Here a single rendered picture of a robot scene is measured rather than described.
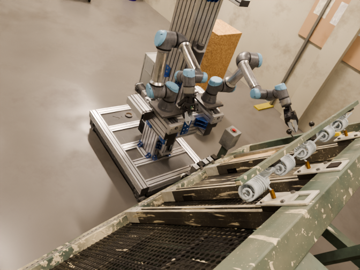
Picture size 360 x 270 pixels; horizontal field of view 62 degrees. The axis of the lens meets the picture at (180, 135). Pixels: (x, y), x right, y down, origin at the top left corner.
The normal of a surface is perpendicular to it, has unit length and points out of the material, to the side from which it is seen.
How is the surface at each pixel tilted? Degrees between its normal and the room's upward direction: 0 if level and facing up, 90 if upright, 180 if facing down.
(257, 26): 90
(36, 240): 0
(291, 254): 39
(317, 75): 90
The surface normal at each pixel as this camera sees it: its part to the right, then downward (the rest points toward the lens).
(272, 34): -0.79, 0.20
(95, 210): 0.27, -0.74
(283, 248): 0.62, -0.19
